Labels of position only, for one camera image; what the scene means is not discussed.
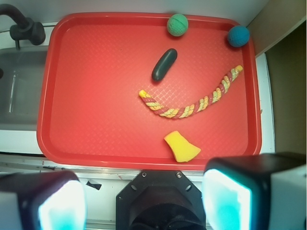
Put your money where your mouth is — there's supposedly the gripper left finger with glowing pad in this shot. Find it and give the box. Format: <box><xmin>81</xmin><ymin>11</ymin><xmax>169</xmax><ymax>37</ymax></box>
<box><xmin>0</xmin><ymin>171</ymin><xmax>87</xmax><ymax>230</ymax></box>

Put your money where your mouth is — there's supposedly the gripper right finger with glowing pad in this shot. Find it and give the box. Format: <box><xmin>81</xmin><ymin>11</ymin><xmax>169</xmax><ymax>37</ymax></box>
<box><xmin>202</xmin><ymin>152</ymin><xmax>307</xmax><ymax>230</ymax></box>

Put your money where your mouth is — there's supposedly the yellow sponge piece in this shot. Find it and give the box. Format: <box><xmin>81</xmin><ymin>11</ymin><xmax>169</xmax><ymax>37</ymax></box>
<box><xmin>164</xmin><ymin>131</ymin><xmax>201</xmax><ymax>163</ymax></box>

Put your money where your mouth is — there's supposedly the red plastic tray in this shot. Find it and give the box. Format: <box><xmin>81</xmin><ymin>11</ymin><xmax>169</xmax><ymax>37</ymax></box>
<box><xmin>37</xmin><ymin>12</ymin><xmax>261</xmax><ymax>171</ymax></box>

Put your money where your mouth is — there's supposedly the grey sink basin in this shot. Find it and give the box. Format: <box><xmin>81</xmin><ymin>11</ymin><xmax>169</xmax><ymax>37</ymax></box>
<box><xmin>0</xmin><ymin>46</ymin><xmax>48</xmax><ymax>131</ymax></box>

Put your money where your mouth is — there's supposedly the blue rubber ball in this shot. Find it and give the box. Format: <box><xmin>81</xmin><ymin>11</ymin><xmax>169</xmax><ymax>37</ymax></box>
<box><xmin>227</xmin><ymin>25</ymin><xmax>250</xmax><ymax>47</ymax></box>

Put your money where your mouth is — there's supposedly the dark green oblong toy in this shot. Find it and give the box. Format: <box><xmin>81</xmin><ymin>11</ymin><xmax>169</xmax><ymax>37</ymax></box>
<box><xmin>152</xmin><ymin>48</ymin><xmax>177</xmax><ymax>82</ymax></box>

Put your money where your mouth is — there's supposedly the black faucet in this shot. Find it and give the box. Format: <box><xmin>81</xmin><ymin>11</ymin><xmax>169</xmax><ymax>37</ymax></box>
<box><xmin>0</xmin><ymin>4</ymin><xmax>46</xmax><ymax>50</ymax></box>

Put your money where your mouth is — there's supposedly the green rubber ball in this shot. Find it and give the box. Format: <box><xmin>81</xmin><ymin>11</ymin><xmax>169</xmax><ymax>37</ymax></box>
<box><xmin>167</xmin><ymin>14</ymin><xmax>189</xmax><ymax>37</ymax></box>

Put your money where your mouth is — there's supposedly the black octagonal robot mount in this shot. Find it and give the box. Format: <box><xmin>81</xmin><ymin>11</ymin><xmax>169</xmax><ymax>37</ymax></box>
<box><xmin>116</xmin><ymin>170</ymin><xmax>206</xmax><ymax>230</ymax></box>

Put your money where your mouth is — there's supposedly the multicolored twisted rope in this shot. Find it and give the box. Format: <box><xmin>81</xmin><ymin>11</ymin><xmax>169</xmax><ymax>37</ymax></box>
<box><xmin>139</xmin><ymin>65</ymin><xmax>244</xmax><ymax>120</ymax></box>

